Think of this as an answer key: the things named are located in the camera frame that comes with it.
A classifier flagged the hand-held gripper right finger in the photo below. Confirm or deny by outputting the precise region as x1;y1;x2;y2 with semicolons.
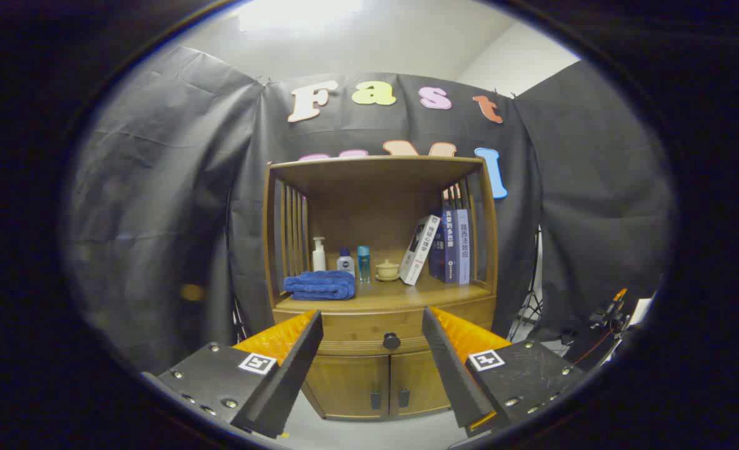
421;306;586;437

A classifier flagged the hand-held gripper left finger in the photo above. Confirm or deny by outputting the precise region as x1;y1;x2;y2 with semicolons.
141;309;324;439

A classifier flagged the wooden drawer with black knob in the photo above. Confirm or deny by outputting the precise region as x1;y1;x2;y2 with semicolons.
274;297;496;358

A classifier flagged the wooden cabinet door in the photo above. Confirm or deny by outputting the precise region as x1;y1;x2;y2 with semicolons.
390;350;451;417
303;355;390;419

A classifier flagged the wooden countertop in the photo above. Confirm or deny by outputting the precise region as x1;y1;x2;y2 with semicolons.
274;272;494;313

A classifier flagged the wooden cabinet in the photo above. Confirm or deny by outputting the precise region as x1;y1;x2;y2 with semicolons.
262;155;499;421

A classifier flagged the blue folded towel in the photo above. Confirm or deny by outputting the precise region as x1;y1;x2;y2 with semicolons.
283;270;356;301

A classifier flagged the dark blue book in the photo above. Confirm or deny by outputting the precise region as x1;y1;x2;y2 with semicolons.
429;203;459;284

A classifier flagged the light blue book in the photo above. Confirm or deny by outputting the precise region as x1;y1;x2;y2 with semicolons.
456;208;471;286

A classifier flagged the white book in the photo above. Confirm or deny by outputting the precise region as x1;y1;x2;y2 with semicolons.
400;214;441;286

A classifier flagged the black and orange equipment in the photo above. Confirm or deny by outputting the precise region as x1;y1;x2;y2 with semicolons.
588;287;630;332

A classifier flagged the red cable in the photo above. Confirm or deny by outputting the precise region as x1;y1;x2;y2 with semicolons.
573;330;615;367

